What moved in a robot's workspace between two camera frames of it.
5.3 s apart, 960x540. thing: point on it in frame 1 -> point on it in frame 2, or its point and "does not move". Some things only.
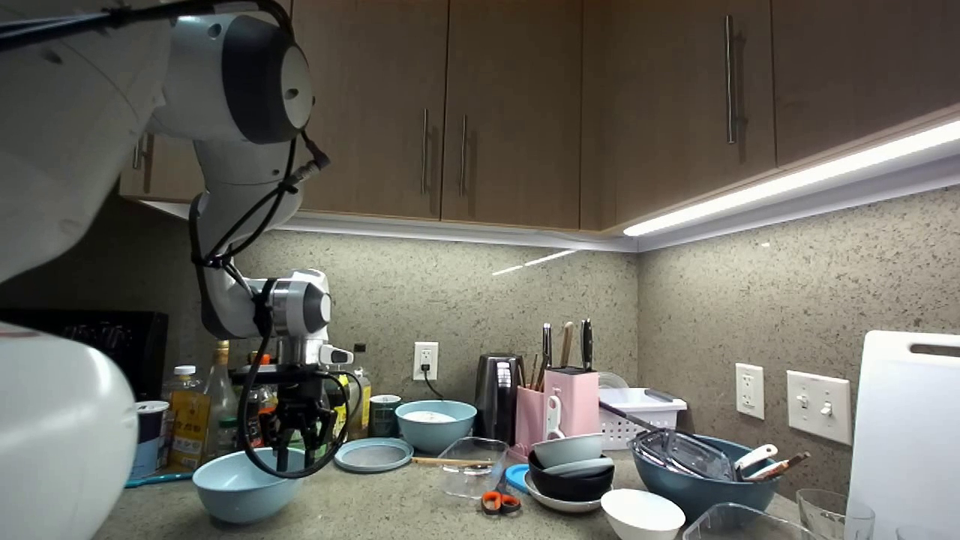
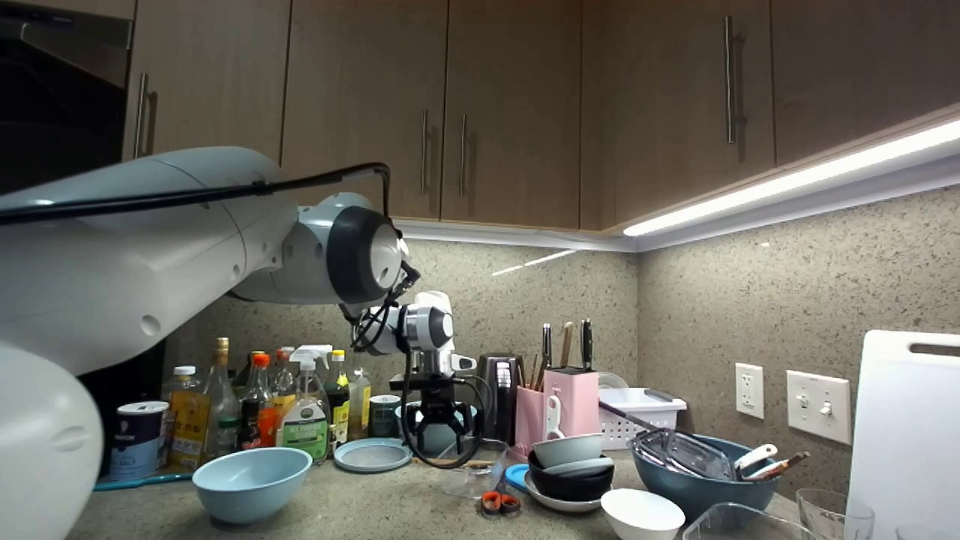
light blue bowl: x=238 y=489 does not move
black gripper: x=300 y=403 -> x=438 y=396
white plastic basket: x=625 y=413 does not move
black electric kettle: x=495 y=403 does not move
